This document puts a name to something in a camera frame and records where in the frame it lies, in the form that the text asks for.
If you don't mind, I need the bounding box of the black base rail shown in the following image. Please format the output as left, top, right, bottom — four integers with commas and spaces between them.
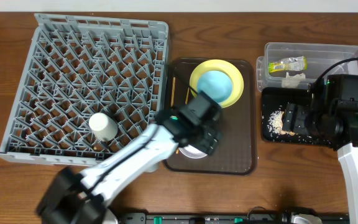
118, 207, 350, 224

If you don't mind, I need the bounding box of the white pink bowl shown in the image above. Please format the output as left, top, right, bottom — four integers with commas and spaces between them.
179, 145, 207, 159

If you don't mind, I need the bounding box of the wooden chopstick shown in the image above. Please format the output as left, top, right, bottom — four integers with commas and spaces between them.
185, 88, 190, 105
170, 77, 176, 106

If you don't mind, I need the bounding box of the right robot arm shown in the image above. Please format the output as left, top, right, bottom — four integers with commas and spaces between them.
282, 74, 358, 223

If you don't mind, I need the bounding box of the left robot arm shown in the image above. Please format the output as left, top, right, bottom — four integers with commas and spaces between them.
35, 106, 221, 223

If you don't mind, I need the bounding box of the clear plastic bin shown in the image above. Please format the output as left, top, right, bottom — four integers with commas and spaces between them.
256, 42, 358, 91

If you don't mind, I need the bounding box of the white pink cup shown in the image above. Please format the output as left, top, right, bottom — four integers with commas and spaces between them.
88, 113, 118, 141

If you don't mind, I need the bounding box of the grey plastic dish rack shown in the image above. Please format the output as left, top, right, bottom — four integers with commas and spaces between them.
0, 14, 170, 166

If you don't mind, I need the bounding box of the left wooden chopstick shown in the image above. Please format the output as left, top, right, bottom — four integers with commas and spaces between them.
170, 77, 176, 106

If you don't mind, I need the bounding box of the orange green snack wrapper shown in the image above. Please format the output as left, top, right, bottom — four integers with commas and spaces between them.
268, 56, 308, 73

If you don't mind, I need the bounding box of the yellow plate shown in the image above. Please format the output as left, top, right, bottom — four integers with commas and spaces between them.
190, 59, 244, 108

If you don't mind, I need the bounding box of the black waste tray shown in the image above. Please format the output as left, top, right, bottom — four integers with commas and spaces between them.
261, 87, 332, 147

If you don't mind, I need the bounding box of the right wooden chopstick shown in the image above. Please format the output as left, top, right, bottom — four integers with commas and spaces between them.
185, 88, 190, 105

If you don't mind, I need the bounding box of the crumpled white tissue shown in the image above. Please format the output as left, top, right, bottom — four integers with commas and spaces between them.
282, 72, 306, 88

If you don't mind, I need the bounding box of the light blue bowl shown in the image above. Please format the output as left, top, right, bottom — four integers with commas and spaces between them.
196, 70, 232, 103

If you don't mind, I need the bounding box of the spilled rice food waste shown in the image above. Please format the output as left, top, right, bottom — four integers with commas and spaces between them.
267, 110, 296, 137

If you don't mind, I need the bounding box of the dark brown serving tray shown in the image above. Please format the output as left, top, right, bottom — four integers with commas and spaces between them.
163, 60, 258, 175

